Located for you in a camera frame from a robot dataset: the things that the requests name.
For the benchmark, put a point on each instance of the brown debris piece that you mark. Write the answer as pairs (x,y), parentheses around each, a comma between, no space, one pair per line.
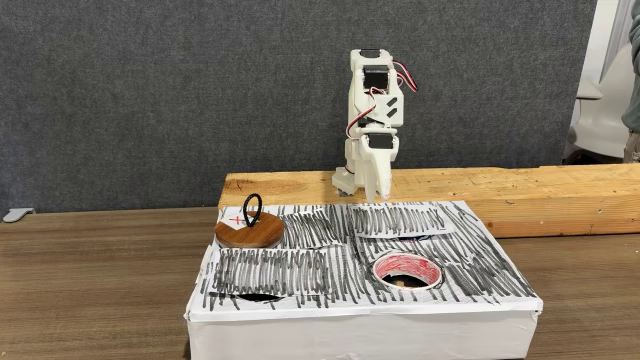
(400,283)

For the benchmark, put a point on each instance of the scribbled paper sheet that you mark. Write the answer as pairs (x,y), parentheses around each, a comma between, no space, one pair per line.
(397,220)
(270,272)

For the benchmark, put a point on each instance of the round wooden lid black loop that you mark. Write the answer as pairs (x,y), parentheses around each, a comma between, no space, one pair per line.
(248,232)

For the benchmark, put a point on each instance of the white box with black scribbles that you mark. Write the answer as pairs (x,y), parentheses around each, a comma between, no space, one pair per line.
(350,320)

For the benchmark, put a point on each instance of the light wooden plank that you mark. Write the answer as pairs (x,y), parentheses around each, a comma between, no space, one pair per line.
(550,200)

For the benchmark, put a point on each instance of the white moulded chair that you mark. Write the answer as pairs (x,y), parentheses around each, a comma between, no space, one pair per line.
(597,115)

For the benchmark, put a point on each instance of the person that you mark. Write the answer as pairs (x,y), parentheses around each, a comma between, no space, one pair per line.
(634,75)

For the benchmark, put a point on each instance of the grey partition foot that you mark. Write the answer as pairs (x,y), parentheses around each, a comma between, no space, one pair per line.
(17,214)

